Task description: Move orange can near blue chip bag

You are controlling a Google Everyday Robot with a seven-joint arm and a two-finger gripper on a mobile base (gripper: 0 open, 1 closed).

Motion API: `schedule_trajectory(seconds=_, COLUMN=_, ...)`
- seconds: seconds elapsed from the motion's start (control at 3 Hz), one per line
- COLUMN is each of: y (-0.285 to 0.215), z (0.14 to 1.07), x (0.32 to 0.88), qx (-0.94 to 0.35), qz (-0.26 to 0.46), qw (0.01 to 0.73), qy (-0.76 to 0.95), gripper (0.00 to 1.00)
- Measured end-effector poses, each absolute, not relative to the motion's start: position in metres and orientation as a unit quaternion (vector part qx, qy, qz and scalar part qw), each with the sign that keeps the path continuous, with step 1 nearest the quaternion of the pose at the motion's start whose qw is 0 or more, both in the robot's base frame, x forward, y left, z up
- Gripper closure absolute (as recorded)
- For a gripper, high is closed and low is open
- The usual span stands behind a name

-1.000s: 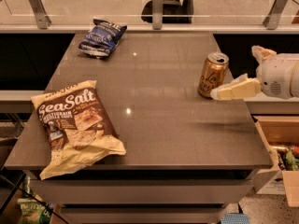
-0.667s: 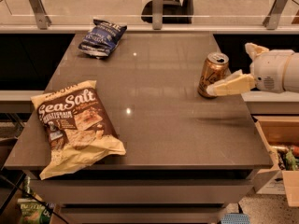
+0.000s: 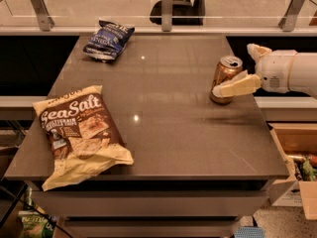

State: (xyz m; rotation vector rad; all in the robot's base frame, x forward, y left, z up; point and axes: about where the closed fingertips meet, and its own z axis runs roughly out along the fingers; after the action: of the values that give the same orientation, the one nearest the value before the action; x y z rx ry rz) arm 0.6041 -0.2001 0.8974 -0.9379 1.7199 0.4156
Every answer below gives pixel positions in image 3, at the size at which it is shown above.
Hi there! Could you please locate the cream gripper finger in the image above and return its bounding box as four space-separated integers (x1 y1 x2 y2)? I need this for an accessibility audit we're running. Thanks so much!
247 44 272 71
212 70 262 98

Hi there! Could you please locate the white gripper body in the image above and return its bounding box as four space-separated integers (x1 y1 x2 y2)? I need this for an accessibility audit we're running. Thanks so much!
256 50 297 93

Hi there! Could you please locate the orange La Croix can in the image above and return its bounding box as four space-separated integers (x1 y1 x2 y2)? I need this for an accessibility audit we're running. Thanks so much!
209 56 243 105

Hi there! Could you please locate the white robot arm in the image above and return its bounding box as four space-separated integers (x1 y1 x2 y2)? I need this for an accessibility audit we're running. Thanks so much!
212 44 317 98

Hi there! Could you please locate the blue chip bag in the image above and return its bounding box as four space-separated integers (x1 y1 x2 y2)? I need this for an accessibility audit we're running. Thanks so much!
83 20 135 62

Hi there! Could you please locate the brown sea salt chip bag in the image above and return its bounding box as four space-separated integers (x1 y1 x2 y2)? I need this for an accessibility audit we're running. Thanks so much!
33 85 134 191

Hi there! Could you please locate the green snack bag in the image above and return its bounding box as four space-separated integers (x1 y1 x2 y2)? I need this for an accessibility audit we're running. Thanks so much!
18 188 57 238

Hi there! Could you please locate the cardboard box with snacks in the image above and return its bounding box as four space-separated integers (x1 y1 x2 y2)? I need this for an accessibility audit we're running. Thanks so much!
267 122 317 221

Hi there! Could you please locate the blue sponge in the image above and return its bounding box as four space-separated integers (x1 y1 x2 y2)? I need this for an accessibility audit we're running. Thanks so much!
234 226 265 238

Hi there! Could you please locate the grey drawer unit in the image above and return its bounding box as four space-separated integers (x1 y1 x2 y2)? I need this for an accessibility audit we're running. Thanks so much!
33 190 267 238

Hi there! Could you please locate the right metal railing post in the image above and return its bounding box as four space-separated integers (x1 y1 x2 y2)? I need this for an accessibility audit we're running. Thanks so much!
278 0 305 32

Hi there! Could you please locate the metal railing post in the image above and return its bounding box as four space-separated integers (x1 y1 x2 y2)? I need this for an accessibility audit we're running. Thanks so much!
161 0 173 32
30 0 54 32
278 0 305 32

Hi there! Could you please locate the middle metal railing post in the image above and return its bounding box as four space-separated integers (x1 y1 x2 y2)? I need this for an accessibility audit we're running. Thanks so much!
161 0 173 32

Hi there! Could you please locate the left metal railing post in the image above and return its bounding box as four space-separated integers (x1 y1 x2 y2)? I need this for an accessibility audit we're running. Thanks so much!
30 0 54 32

